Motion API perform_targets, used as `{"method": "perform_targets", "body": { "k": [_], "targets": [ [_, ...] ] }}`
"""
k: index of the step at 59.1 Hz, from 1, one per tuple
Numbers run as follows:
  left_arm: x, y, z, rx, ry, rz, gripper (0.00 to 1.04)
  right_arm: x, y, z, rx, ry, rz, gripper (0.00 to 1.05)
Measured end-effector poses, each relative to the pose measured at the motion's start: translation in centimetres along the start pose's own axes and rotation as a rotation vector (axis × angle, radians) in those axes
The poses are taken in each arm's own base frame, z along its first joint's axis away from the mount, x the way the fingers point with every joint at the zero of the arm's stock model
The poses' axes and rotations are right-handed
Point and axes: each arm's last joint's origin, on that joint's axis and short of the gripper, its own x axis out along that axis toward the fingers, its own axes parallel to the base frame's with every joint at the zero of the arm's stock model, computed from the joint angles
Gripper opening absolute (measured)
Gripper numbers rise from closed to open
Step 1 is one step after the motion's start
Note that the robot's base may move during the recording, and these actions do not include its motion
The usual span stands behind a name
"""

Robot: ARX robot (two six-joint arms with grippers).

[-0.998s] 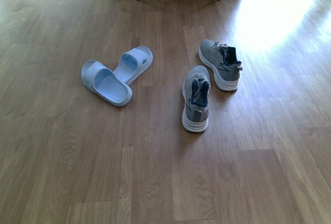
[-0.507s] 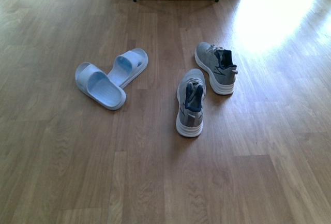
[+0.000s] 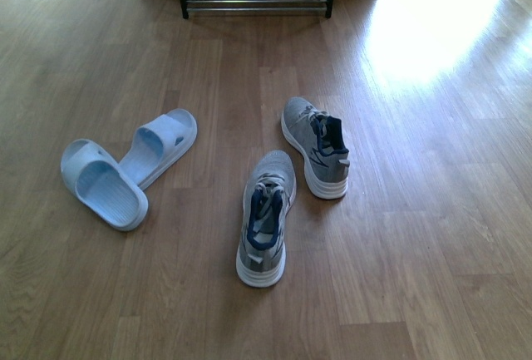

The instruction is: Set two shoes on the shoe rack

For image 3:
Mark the grey sneaker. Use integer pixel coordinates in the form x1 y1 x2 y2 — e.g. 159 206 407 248
236 150 297 288
281 97 350 200

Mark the light blue slipper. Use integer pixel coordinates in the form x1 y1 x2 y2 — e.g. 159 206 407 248
60 139 150 233
119 109 198 190

